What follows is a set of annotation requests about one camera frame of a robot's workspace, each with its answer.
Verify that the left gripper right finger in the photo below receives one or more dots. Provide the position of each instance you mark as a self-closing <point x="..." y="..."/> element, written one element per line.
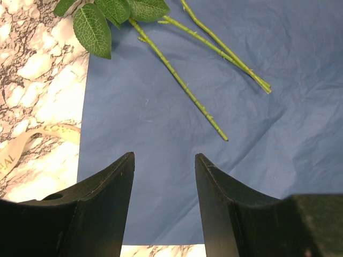
<point x="240" y="221"/>

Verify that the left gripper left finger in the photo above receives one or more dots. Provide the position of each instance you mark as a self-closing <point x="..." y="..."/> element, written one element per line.
<point x="86" y="219"/>

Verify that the blue wrapping paper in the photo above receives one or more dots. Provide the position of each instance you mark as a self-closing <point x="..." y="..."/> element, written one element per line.
<point x="282" y="143"/>

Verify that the pink rose stem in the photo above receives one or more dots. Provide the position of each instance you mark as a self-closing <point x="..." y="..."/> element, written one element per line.
<point x="227" y="51"/>
<point x="90" y="26"/>

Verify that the cream rose stem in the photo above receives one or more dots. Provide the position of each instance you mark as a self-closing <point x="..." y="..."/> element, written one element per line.
<point x="168" y="20"/>

